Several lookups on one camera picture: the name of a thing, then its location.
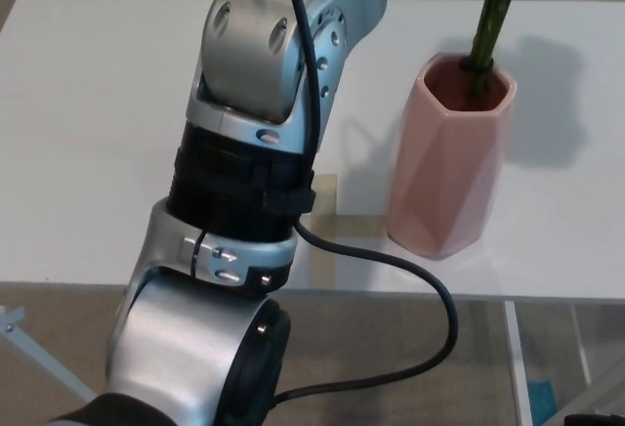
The teal floor tape patch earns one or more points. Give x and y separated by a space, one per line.
543 399

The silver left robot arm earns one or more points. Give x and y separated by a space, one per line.
244 79

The pink artificial rose bouquet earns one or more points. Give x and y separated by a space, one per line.
488 30

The long beige tape strip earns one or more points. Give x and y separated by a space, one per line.
326 196

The pink faceted ceramic vase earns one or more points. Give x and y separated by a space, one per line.
444 191

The short beige tape strip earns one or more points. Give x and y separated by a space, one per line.
356 226

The white table leg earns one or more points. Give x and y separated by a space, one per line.
580 353
517 372

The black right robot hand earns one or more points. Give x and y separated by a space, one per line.
595 421

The grey metal stand leg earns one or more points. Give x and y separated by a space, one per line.
34 353

